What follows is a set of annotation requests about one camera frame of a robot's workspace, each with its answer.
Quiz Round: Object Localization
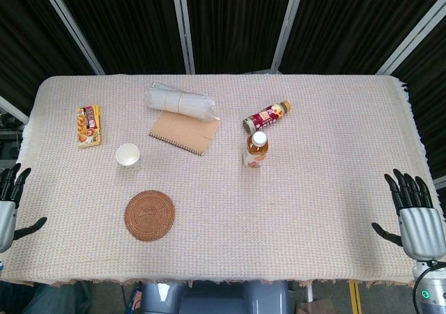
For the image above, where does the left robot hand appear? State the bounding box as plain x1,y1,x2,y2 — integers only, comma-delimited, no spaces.
0,163,48,253

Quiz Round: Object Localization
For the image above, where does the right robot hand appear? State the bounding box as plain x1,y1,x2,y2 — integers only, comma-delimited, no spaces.
371,168,446,260

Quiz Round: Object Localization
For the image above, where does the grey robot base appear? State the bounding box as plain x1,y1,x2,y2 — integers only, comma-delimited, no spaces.
139,279,291,314

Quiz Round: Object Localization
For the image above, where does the white paper cup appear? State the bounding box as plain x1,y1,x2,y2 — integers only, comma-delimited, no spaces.
115,143,143,171

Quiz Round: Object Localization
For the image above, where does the round woven coaster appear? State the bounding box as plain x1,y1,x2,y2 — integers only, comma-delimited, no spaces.
124,189,176,243

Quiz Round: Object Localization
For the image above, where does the yellow snack box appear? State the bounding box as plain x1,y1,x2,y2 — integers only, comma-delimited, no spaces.
77,104,102,149

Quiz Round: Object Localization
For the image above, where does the brown cardboard box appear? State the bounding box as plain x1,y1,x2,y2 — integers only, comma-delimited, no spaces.
295,301,328,314

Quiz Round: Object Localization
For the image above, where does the amber tea bottle white cap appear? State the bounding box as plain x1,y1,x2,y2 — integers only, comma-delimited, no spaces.
242,130,270,171

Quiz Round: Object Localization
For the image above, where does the red label drink bottle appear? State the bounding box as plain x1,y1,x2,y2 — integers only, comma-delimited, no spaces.
243,100,292,134

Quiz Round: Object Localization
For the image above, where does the brown spiral notebook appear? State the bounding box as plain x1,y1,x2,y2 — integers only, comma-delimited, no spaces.
148,110,221,157

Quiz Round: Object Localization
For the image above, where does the pink woven tablecloth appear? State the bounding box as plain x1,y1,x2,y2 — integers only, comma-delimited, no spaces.
0,73,446,289

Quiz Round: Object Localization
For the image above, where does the bundle of clear plastic cups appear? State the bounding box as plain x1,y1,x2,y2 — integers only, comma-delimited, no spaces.
144,81,215,121

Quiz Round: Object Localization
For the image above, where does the black cable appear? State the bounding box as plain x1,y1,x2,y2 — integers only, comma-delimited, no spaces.
412,262,446,314

